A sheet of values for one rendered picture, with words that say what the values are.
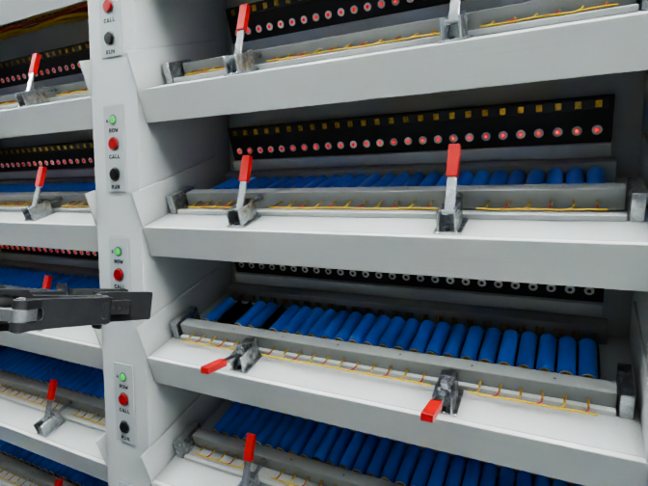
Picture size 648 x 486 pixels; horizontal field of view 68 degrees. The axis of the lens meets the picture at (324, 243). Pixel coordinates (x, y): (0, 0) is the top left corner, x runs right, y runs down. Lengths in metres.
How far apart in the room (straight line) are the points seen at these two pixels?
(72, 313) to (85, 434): 0.53
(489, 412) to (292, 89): 0.41
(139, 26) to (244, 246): 0.34
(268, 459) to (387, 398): 0.25
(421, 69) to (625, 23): 0.17
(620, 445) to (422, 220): 0.28
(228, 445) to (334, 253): 0.37
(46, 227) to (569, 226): 0.76
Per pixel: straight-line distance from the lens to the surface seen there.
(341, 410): 0.59
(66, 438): 0.99
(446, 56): 0.51
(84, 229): 0.82
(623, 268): 0.49
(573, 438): 0.54
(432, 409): 0.49
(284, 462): 0.74
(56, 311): 0.45
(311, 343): 0.63
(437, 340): 0.61
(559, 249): 0.48
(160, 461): 0.83
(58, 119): 0.88
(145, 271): 0.73
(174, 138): 0.77
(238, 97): 0.62
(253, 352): 0.66
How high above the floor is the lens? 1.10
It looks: 5 degrees down
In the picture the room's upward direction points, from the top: straight up
